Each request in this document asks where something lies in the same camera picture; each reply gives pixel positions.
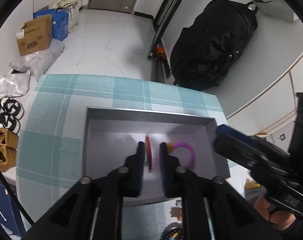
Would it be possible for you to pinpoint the red round badge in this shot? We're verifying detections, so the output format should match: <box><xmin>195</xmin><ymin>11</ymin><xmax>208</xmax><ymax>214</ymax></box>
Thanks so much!
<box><xmin>145</xmin><ymin>135</ymin><xmax>152</xmax><ymax>173</ymax></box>

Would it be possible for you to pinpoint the purple plastic bracelet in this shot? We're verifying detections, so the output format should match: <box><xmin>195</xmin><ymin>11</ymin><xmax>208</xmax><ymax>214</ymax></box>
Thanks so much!
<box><xmin>166</xmin><ymin>141</ymin><xmax>197</xmax><ymax>169</ymax></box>

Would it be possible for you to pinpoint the black bead bracelet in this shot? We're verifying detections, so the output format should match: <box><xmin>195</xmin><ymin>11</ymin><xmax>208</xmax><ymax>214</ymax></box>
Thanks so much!
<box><xmin>161</xmin><ymin>224</ymin><xmax>185</xmax><ymax>240</ymax></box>

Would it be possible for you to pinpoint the pink pig figurine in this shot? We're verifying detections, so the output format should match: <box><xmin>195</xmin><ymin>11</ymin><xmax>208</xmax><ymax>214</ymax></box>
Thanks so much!
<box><xmin>170</xmin><ymin>207</ymin><xmax>183</xmax><ymax>222</ymax></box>

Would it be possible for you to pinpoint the person right hand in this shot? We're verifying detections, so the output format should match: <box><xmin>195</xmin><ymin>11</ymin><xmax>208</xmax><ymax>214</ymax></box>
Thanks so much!
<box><xmin>253</xmin><ymin>195</ymin><xmax>296</xmax><ymax>231</ymax></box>

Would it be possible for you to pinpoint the grey cardboard phone box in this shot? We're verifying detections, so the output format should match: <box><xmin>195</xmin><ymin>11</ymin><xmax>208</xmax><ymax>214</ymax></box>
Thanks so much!
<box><xmin>83</xmin><ymin>108</ymin><xmax>230</xmax><ymax>206</ymax></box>

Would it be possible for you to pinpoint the teal plaid tablecloth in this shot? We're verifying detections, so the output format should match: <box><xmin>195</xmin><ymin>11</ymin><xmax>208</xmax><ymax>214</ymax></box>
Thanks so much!
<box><xmin>16</xmin><ymin>75</ymin><xmax>230</xmax><ymax>239</ymax></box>

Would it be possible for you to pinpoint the black coat rack stand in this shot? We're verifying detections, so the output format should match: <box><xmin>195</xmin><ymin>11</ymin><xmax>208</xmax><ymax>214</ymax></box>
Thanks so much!
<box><xmin>148</xmin><ymin>0</ymin><xmax>183</xmax><ymax>82</ymax></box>

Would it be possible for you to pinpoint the grey plastic parcel bag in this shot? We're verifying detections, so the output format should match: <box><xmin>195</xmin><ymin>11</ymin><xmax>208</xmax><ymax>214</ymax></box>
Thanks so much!
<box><xmin>9</xmin><ymin>39</ymin><xmax>65</xmax><ymax>81</ymax></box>

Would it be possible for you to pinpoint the white Nike bag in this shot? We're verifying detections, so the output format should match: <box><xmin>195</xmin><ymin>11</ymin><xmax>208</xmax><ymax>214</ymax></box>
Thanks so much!
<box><xmin>252</xmin><ymin>0</ymin><xmax>298</xmax><ymax>23</ymax></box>

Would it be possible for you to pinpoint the black white slipper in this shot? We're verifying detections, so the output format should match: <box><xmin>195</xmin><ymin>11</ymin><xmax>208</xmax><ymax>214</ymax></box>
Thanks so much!
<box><xmin>0</xmin><ymin>112</ymin><xmax>21</xmax><ymax>134</ymax></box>
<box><xmin>0</xmin><ymin>97</ymin><xmax>24</xmax><ymax>120</ymax></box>

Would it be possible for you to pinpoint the blue Jordan shopping bag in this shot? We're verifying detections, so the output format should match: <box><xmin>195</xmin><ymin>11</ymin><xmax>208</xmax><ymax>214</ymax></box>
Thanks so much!
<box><xmin>0</xmin><ymin>184</ymin><xmax>26</xmax><ymax>237</ymax></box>

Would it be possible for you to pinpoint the white plastic parcel bag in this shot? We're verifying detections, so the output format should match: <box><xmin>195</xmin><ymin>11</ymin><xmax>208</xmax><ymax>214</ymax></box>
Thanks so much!
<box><xmin>0</xmin><ymin>72</ymin><xmax>31</xmax><ymax>100</ymax></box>

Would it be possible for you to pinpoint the blue paper bag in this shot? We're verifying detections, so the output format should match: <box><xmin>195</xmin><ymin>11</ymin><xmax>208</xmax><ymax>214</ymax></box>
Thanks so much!
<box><xmin>33</xmin><ymin>9</ymin><xmax>68</xmax><ymax>41</ymax></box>

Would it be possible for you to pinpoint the brown cardboard box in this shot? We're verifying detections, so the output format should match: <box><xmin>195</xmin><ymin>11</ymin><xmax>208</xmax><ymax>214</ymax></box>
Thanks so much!
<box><xmin>16</xmin><ymin>15</ymin><xmax>52</xmax><ymax>56</ymax></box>

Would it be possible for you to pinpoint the white tote bag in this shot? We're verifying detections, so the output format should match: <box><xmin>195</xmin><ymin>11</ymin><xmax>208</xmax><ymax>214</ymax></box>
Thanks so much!
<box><xmin>51</xmin><ymin>0</ymin><xmax>81</xmax><ymax>33</ymax></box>

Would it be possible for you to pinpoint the black cable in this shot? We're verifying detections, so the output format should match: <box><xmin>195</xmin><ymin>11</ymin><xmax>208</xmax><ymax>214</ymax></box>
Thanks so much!
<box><xmin>0</xmin><ymin>154</ymin><xmax>35</xmax><ymax>225</ymax></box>

